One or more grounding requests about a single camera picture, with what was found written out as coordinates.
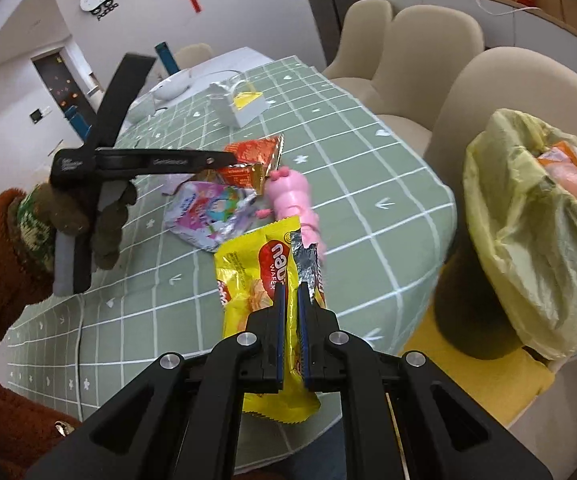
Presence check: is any yellow seat cushion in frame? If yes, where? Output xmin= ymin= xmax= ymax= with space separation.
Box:
xmin=400 ymin=303 xmax=556 ymax=428

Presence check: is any yellow wafer wrapper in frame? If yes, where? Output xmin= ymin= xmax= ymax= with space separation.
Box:
xmin=215 ymin=216 xmax=325 ymax=424

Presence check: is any pink purple candy pouch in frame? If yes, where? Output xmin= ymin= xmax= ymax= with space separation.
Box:
xmin=164 ymin=181 xmax=258 ymax=252

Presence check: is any beige chair near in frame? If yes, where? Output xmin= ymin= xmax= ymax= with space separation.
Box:
xmin=375 ymin=45 xmax=577 ymax=480

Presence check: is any beige chair middle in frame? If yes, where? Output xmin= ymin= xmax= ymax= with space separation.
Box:
xmin=333 ymin=4 xmax=485 ymax=144

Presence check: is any green grid tablecloth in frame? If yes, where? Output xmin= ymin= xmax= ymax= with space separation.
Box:
xmin=5 ymin=54 xmax=459 ymax=470

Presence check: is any red snack packet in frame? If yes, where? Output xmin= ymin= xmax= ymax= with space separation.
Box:
xmin=194 ymin=134 xmax=284 ymax=196

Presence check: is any pale green bowl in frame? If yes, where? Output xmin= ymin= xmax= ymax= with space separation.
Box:
xmin=126 ymin=93 xmax=156 ymax=125

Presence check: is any beige chair far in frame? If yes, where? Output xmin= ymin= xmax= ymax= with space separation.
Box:
xmin=323 ymin=0 xmax=394 ymax=79

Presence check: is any brown gloved left hand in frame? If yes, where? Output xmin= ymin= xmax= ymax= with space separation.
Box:
xmin=31 ymin=179 xmax=139 ymax=272

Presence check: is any pink pig toy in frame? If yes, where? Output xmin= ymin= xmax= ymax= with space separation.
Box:
xmin=256 ymin=166 xmax=325 ymax=260

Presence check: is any beige chair behind table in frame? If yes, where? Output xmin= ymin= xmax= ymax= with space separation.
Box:
xmin=174 ymin=42 xmax=214 ymax=70

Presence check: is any yellow-green trash bag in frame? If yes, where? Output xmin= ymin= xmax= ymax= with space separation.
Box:
xmin=462 ymin=108 xmax=577 ymax=360

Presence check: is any brown fuzzy sleeve forearm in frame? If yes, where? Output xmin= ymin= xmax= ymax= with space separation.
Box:
xmin=0 ymin=188 xmax=81 ymax=479

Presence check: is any white bowl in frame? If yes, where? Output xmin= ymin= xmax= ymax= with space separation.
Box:
xmin=150 ymin=70 xmax=192 ymax=102

